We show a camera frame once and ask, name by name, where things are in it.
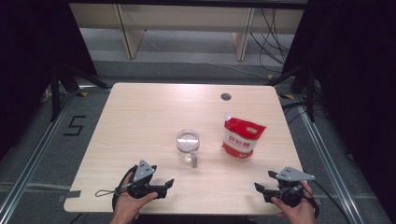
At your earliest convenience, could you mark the person's left hand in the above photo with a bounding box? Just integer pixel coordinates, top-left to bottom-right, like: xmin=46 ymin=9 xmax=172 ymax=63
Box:
xmin=112 ymin=172 xmax=159 ymax=218

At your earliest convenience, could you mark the aluminium floor rail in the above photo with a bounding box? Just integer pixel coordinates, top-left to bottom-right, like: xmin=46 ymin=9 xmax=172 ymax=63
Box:
xmin=0 ymin=90 xmax=77 ymax=224
xmin=293 ymin=96 xmax=366 ymax=224

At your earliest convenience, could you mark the thin white floor cable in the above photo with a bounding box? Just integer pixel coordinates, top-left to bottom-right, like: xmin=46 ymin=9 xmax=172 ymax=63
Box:
xmin=144 ymin=29 xmax=269 ymax=79

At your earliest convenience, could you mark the clear glass jar with lid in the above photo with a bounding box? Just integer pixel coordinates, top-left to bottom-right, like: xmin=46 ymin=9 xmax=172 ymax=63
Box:
xmin=176 ymin=129 xmax=201 ymax=170

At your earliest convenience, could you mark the grey tape strip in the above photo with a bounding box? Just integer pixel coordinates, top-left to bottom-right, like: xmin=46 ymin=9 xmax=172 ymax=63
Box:
xmin=57 ymin=189 xmax=82 ymax=203

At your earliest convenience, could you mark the bundle of black cables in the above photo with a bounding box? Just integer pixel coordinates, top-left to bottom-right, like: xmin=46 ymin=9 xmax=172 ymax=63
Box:
xmin=248 ymin=7 xmax=301 ymax=75

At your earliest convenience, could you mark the black gripper strap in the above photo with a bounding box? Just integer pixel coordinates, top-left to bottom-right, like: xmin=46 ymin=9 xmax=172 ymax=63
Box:
xmin=111 ymin=165 xmax=138 ymax=210
xmin=306 ymin=186 xmax=320 ymax=219

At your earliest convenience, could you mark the thin grey cord loop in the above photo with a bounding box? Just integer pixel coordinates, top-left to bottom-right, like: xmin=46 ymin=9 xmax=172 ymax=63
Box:
xmin=94 ymin=183 xmax=132 ymax=199

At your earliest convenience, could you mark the thin black floor cable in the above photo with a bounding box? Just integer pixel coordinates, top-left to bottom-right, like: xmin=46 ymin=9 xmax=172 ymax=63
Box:
xmin=311 ymin=179 xmax=353 ymax=224

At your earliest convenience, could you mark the black curtain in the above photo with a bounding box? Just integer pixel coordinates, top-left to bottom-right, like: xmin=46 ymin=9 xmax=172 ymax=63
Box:
xmin=0 ymin=0 xmax=98 ymax=160
xmin=281 ymin=0 xmax=396 ymax=223

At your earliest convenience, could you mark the black right gripper strap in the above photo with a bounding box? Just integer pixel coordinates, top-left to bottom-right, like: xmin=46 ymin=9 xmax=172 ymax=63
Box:
xmin=306 ymin=186 xmax=320 ymax=219

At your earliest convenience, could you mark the red and white sugar bag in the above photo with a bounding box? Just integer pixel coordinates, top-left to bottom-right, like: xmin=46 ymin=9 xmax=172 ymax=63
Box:
xmin=221 ymin=112 xmax=267 ymax=161

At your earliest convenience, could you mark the black left gripper strap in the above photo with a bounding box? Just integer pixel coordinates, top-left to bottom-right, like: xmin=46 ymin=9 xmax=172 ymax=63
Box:
xmin=111 ymin=165 xmax=138 ymax=210

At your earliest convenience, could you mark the black metal stand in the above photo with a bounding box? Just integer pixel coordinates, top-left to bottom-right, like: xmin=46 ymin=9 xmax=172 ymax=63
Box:
xmin=265 ymin=63 xmax=318 ymax=123
xmin=49 ymin=62 xmax=112 ymax=123

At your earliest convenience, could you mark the person's right hand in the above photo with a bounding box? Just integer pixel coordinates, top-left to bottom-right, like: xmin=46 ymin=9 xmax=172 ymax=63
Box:
xmin=270 ymin=181 xmax=317 ymax=224

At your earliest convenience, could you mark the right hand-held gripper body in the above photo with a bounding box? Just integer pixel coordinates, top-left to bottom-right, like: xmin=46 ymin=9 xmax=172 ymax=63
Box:
xmin=262 ymin=166 xmax=316 ymax=208

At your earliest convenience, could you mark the light wooden shelf unit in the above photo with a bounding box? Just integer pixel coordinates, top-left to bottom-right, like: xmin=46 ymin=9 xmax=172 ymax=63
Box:
xmin=68 ymin=3 xmax=305 ymax=62

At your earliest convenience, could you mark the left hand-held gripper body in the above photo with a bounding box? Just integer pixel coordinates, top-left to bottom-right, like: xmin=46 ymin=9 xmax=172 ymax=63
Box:
xmin=125 ymin=159 xmax=167 ymax=200

